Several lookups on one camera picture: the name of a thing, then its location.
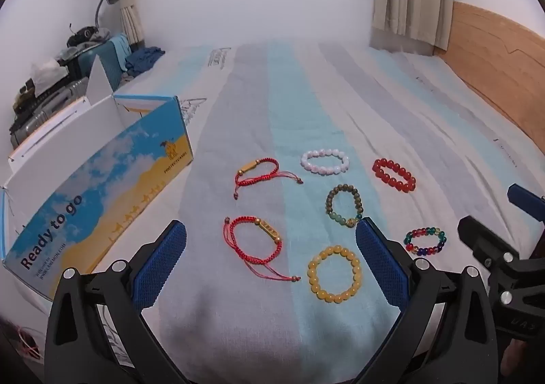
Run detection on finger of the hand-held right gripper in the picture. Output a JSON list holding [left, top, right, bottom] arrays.
[[507, 183, 545, 224], [457, 215, 514, 278]]

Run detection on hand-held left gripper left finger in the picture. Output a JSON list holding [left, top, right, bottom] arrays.
[[44, 220, 188, 384]]

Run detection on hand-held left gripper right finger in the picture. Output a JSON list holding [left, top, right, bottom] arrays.
[[355, 217, 500, 384]]

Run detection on multicolour bead bracelet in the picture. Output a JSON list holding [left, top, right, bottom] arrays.
[[404, 227, 448, 257]]

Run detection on yellow bead bracelet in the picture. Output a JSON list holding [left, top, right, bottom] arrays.
[[307, 245, 363, 303]]

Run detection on green and brown bead bracelet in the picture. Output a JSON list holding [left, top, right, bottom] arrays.
[[325, 183, 363, 228]]

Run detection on red bead bracelet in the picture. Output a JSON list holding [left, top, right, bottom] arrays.
[[372, 158, 417, 193]]

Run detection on blue and yellow cardboard box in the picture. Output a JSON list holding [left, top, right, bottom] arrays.
[[0, 56, 194, 317]]

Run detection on red cord bracelet gold bar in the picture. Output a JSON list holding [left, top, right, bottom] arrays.
[[223, 216, 301, 283], [233, 158, 304, 200]]

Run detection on wooden headboard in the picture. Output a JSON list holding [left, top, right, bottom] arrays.
[[433, 1, 545, 159]]

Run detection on striped bed sheet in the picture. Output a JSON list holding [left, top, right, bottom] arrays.
[[43, 41, 545, 384]]

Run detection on grey suitcase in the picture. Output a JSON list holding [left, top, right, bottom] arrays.
[[9, 80, 88, 148]]

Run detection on dark blue clothes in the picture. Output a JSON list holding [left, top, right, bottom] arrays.
[[125, 46, 166, 77]]

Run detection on teal suitcase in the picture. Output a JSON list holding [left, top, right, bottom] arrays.
[[70, 35, 130, 91]]

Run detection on dark clutter pile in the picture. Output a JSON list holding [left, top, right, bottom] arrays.
[[13, 82, 40, 114]]

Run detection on light blue towel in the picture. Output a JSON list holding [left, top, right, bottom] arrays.
[[108, 33, 133, 67]]

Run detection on white plastic bag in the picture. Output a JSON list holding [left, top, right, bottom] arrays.
[[31, 58, 69, 97]]

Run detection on dark clothes pile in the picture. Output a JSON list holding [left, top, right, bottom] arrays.
[[66, 26, 112, 48]]

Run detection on white bead bracelet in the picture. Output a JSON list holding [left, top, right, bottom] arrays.
[[300, 148, 351, 175]]

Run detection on red cable coil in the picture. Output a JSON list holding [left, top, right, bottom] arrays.
[[13, 324, 41, 361]]

